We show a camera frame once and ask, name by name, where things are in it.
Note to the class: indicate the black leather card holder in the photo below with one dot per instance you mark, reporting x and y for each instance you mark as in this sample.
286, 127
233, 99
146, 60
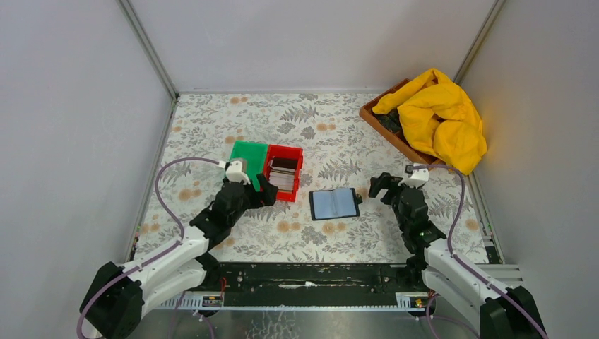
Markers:
334, 204

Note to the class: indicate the yellow cloth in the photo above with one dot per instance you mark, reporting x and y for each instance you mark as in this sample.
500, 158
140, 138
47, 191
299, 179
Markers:
438, 119

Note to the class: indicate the floral table mat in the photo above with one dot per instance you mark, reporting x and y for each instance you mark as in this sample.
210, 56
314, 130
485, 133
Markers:
339, 149

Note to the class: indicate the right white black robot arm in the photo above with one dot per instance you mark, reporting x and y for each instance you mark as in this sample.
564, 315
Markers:
493, 308

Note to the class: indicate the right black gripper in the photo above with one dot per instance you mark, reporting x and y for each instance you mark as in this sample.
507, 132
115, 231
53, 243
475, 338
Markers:
383, 182

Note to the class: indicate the brown wooden tray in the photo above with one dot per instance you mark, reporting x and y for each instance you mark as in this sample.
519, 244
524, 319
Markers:
396, 140

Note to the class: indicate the green plastic bin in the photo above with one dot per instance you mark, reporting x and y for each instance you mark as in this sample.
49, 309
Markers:
254, 154

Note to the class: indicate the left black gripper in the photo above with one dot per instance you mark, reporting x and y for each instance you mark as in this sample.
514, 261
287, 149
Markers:
268, 197

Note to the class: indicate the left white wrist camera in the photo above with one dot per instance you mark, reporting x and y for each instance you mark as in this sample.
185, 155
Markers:
236, 171

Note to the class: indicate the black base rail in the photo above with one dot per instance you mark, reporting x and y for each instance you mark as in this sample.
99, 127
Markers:
314, 284

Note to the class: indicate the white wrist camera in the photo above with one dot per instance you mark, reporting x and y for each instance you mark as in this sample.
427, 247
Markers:
417, 175
236, 171

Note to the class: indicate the clear card stack in bin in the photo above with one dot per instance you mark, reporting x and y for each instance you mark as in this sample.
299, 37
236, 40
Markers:
284, 180

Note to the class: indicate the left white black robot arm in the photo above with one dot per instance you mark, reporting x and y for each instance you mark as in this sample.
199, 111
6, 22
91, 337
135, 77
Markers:
121, 295

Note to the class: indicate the dark items in tray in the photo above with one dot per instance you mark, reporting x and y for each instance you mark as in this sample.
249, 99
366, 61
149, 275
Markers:
391, 121

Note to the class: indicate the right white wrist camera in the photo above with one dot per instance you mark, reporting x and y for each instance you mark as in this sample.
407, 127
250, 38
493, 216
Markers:
417, 175

